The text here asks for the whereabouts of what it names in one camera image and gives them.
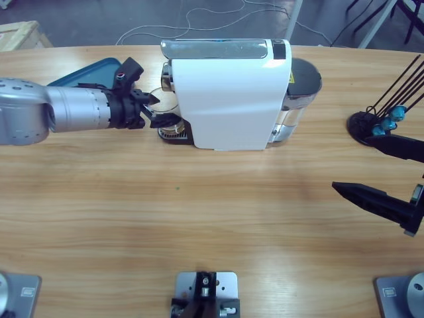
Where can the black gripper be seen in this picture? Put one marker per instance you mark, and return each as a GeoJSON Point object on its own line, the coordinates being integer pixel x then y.
{"type": "Point", "coordinates": [127, 109]}
{"type": "Point", "coordinates": [418, 195]}

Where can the clear drinking glass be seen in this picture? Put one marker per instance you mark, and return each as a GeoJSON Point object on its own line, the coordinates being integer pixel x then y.
{"type": "Point", "coordinates": [167, 107]}

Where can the silver coffee machine lever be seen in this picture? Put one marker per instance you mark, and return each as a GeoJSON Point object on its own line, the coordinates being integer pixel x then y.
{"type": "Point", "coordinates": [212, 49]}

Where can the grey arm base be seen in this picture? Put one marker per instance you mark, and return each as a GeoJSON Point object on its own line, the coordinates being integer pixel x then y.
{"type": "Point", "coordinates": [20, 295]}
{"type": "Point", "coordinates": [401, 295]}

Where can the blue coffee capsule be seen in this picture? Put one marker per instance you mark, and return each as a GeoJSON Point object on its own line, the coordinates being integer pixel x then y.
{"type": "Point", "coordinates": [397, 113]}
{"type": "Point", "coordinates": [388, 124]}
{"type": "Point", "coordinates": [378, 131]}

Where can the white capsule coffee machine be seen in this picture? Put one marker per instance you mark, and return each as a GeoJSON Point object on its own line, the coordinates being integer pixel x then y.
{"type": "Point", "coordinates": [228, 102]}

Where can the metal grille drip tray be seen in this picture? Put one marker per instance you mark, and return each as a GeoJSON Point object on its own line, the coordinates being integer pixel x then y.
{"type": "Point", "coordinates": [172, 137]}

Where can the black capsule holder with rods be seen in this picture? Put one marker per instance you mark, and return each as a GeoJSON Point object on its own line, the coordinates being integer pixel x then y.
{"type": "Point", "coordinates": [359, 124]}

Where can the teal plastic tray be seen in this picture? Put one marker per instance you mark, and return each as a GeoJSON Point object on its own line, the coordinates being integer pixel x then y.
{"type": "Point", "coordinates": [96, 71]}

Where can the clear water tank black lid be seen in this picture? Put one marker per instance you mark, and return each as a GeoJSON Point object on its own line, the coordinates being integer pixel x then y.
{"type": "Point", "coordinates": [303, 76]}

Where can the black chair legs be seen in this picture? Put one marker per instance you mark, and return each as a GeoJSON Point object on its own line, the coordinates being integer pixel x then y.
{"type": "Point", "coordinates": [410, 28]}

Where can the light wooden crate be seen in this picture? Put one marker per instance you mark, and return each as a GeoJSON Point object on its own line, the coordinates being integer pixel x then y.
{"type": "Point", "coordinates": [20, 34]}

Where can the white metal table leg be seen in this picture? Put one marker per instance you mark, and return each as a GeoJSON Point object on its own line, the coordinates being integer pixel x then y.
{"type": "Point", "coordinates": [293, 21]}

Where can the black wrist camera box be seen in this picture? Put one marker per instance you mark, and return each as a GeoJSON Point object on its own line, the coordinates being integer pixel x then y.
{"type": "Point", "coordinates": [127, 74]}

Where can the white metal frame leg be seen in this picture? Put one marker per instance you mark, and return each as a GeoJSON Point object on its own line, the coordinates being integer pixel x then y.
{"type": "Point", "coordinates": [376, 26]}

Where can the grey mount with dark post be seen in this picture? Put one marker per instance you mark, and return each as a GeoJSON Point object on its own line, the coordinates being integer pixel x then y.
{"type": "Point", "coordinates": [205, 291]}

